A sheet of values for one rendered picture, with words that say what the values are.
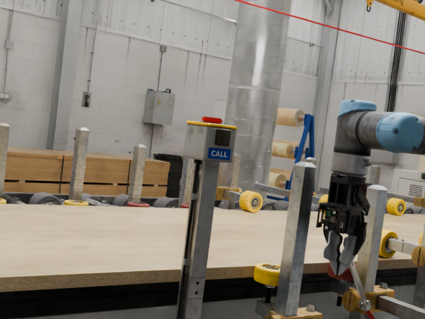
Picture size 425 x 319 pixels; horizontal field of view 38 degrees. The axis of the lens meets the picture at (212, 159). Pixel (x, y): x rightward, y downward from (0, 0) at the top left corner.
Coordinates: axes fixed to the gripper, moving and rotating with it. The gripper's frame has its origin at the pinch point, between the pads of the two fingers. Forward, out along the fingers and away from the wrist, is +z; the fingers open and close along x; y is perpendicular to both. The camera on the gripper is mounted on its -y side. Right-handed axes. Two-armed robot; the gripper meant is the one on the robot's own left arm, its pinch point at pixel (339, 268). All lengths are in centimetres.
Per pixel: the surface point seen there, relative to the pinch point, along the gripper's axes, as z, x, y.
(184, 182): -3, -96, -75
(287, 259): -0.3, -10.1, 4.6
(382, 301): 9.9, 3.5, -21.5
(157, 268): 5.0, -32.8, 20.1
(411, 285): 15, -3, -73
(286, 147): -11, -343, -648
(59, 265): 5, -44, 37
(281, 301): 9.0, -10.1, 4.6
